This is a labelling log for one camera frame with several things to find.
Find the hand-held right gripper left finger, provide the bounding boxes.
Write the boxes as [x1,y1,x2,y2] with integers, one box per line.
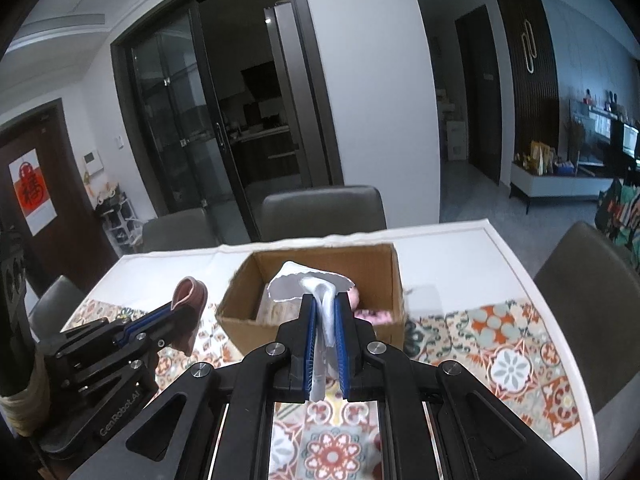
[67,294,321,480]

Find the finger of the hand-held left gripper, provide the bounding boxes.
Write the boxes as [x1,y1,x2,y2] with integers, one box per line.
[60,304,175,350]
[116,309,197,357]

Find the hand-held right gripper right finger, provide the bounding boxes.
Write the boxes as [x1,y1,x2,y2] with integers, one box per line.
[334,292,583,480]

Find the small pink sock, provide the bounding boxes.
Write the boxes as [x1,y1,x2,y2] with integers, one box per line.
[172,277,209,357]

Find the pink fuzzy sock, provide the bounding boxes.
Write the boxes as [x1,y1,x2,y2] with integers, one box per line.
[350,285,396,328]

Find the grey fuzzy sock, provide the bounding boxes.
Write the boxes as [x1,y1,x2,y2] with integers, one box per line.
[257,295,301,332]

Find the brown cardboard box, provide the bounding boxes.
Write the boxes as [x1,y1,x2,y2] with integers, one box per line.
[215,242,406,356]

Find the white cloth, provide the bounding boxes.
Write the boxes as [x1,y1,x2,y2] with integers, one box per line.
[265,260,356,402]

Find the person's left hand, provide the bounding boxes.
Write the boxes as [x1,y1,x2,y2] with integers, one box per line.
[0,351,49,434]

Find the grey dining chair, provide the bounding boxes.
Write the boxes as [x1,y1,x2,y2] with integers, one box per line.
[141,208,221,253]
[532,221,640,411]
[260,186,387,243]
[30,275,87,342]

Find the white storage rack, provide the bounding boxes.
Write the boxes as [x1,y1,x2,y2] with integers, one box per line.
[97,195,142,257]

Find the dark tall object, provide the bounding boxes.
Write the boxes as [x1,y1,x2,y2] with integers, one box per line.
[0,225,39,398]

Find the brown entrance door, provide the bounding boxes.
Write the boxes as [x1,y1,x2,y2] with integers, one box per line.
[0,100,118,291]

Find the patterned tablecloth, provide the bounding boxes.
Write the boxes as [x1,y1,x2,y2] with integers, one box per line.
[65,219,601,480]

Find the red and white door poster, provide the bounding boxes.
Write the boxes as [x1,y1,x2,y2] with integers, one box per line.
[10,149,56,237]

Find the glass sliding door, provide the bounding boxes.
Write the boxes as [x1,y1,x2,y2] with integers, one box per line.
[111,0,346,241]

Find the kitchen counter cabinet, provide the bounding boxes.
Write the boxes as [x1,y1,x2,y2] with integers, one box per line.
[227,125,301,186]

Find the white low cabinet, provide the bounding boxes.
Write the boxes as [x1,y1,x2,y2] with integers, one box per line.
[510,160,616,216]

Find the yellow packets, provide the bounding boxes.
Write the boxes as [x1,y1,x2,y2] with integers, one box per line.
[530,140,556,176]

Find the dark interior door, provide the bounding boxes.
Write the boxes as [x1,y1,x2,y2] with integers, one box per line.
[455,5,503,186]

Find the colourful patterned cloth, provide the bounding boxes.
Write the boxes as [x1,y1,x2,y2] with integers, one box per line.
[595,177,640,261]

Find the black cabinet with screens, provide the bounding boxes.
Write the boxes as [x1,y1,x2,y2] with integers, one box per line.
[607,120,640,167]

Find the dark slatted wall panel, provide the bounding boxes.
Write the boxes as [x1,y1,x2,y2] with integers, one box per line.
[492,0,561,166]

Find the wall shelf with ornaments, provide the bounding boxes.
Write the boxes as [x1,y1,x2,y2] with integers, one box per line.
[570,96,632,122]

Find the gold wall ornament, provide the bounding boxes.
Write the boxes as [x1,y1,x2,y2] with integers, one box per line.
[520,20,540,73]

